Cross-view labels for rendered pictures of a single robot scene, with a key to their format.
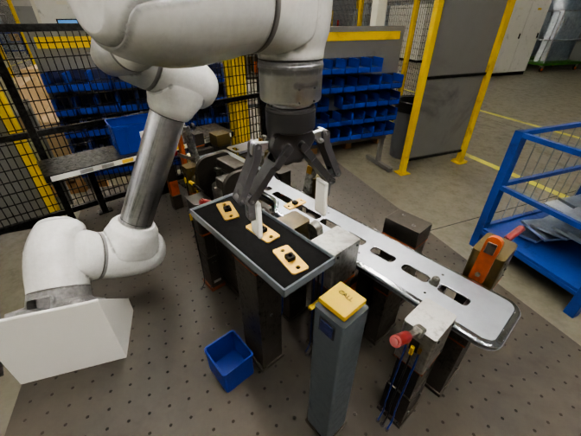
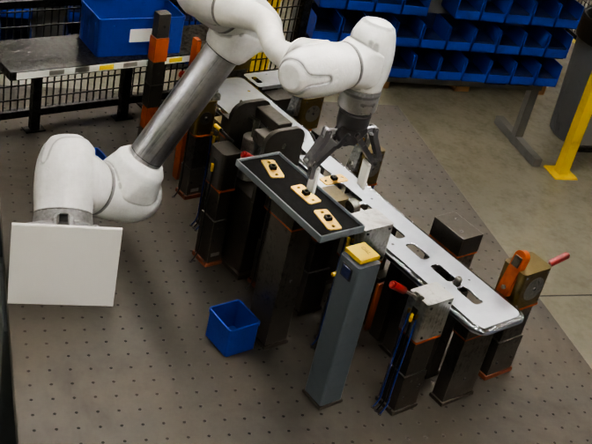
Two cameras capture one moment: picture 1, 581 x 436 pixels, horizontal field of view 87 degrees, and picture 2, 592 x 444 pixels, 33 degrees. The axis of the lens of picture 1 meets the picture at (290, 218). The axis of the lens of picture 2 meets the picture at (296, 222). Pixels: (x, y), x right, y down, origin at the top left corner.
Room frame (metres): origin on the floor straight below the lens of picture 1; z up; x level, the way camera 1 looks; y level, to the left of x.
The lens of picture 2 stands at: (-1.60, 0.12, 2.42)
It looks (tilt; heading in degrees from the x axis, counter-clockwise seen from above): 32 degrees down; 359
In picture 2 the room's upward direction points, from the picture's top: 13 degrees clockwise
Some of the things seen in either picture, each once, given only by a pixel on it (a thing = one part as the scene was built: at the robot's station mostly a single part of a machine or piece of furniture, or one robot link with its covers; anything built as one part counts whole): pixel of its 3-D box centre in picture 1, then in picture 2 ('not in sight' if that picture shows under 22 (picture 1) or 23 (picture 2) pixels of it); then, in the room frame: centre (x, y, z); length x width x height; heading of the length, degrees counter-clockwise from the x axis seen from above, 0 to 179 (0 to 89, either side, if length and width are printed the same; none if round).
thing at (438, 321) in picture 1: (408, 372); (409, 351); (0.40, -0.27, 0.88); 0.12 x 0.07 x 0.36; 132
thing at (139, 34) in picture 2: (145, 131); (131, 26); (1.50, 0.72, 1.09); 0.30 x 0.17 x 0.13; 127
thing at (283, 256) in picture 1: (290, 257); (328, 218); (0.47, 0.00, 1.17); 0.08 x 0.04 x 0.01; 31
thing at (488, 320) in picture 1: (300, 206); (339, 184); (0.95, -0.04, 1.00); 1.38 x 0.22 x 0.02; 42
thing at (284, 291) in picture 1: (254, 233); (298, 194); (0.56, 0.08, 1.16); 0.37 x 0.14 x 0.02; 42
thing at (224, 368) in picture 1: (230, 360); (232, 328); (0.51, 0.17, 0.74); 0.11 x 0.10 x 0.09; 42
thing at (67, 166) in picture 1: (147, 147); (126, 48); (1.50, 0.73, 1.01); 0.90 x 0.22 x 0.03; 132
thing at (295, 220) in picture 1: (288, 272); (310, 254); (0.72, 0.01, 0.89); 0.12 x 0.08 x 0.38; 132
